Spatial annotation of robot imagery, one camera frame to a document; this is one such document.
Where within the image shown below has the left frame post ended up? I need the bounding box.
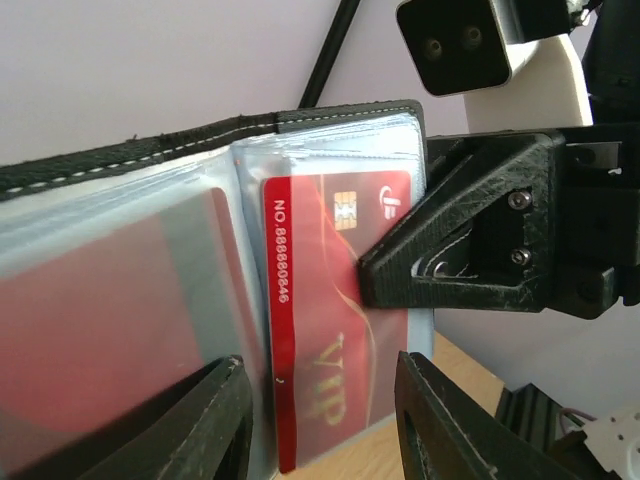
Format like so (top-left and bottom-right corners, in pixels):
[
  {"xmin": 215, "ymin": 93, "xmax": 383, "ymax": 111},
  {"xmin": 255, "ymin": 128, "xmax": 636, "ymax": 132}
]
[{"xmin": 298, "ymin": 0, "xmax": 361, "ymax": 109}]

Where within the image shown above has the red VIP card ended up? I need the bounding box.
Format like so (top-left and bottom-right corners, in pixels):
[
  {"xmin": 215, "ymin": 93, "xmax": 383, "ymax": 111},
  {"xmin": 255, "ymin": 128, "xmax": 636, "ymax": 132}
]
[{"xmin": 263, "ymin": 170, "xmax": 411, "ymax": 473}]

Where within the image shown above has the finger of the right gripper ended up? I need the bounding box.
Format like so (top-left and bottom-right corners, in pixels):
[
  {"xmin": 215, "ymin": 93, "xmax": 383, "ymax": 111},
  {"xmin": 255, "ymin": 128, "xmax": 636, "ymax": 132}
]
[
  {"xmin": 425, "ymin": 137, "xmax": 480, "ymax": 198},
  {"xmin": 358, "ymin": 130, "xmax": 565, "ymax": 312}
]

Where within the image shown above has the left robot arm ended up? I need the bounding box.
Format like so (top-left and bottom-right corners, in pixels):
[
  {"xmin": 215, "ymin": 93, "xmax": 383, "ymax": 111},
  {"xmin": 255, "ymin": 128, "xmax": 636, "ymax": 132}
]
[{"xmin": 82, "ymin": 352, "xmax": 639, "ymax": 479}]

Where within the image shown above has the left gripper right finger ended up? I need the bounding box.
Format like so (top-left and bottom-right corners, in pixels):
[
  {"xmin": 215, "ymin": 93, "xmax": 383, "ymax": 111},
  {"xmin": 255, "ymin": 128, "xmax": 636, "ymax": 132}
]
[{"xmin": 395, "ymin": 352, "xmax": 550, "ymax": 479}]

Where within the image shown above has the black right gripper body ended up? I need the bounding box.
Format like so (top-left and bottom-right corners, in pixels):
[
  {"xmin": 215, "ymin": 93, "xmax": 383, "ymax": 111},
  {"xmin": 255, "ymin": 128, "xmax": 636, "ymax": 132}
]
[{"xmin": 549, "ymin": 124, "xmax": 639, "ymax": 320}]

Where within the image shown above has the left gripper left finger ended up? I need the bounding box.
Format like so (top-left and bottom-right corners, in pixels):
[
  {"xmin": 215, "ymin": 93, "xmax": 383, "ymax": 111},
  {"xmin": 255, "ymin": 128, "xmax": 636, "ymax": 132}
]
[{"xmin": 82, "ymin": 356, "xmax": 253, "ymax": 479}]

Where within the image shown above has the black leather card holder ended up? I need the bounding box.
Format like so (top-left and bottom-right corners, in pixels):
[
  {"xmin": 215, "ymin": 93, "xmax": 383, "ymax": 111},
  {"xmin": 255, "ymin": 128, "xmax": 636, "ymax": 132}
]
[{"xmin": 1, "ymin": 100, "xmax": 433, "ymax": 479}]

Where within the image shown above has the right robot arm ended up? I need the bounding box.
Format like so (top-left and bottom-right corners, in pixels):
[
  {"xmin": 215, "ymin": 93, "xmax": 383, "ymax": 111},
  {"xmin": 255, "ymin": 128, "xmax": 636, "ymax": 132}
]
[{"xmin": 358, "ymin": 1, "xmax": 639, "ymax": 320}]

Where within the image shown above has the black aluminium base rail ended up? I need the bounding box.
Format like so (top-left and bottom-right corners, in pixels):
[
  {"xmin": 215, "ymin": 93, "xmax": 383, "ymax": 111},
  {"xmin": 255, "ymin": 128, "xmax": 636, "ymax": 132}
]
[{"xmin": 495, "ymin": 384, "xmax": 589, "ymax": 465}]

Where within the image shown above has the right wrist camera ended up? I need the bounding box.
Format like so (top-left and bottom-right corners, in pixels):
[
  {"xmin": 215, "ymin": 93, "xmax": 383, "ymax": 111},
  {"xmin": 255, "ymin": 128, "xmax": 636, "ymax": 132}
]
[{"xmin": 396, "ymin": 0, "xmax": 597, "ymax": 133}]

